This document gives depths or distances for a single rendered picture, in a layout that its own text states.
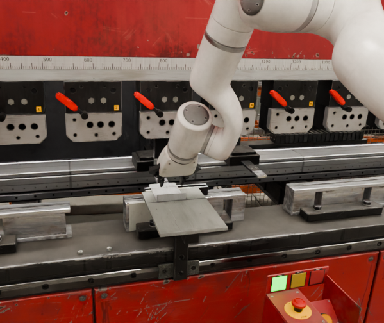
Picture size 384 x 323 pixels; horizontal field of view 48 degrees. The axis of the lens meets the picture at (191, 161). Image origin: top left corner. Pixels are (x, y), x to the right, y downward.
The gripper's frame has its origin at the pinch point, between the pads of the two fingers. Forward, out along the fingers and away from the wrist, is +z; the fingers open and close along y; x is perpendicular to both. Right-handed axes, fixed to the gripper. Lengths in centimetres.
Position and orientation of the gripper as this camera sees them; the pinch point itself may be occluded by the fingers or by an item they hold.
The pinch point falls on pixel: (171, 179)
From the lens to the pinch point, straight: 126.5
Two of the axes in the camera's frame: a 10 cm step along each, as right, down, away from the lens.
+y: -9.6, 0.6, -2.8
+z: -2.1, 5.1, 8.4
